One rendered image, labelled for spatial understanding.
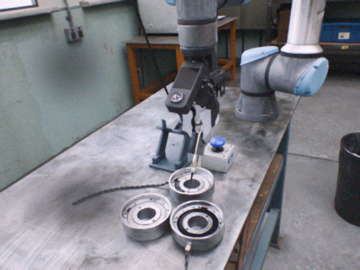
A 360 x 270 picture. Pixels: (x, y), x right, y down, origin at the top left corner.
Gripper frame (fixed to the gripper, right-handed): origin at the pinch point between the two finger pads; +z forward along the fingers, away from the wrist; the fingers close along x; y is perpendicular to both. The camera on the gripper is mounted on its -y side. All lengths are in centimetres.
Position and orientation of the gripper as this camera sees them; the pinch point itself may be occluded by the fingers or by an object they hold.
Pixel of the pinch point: (198, 139)
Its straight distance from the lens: 67.0
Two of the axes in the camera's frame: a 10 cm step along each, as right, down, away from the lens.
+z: 0.8, 8.8, 4.6
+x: -8.6, -1.7, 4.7
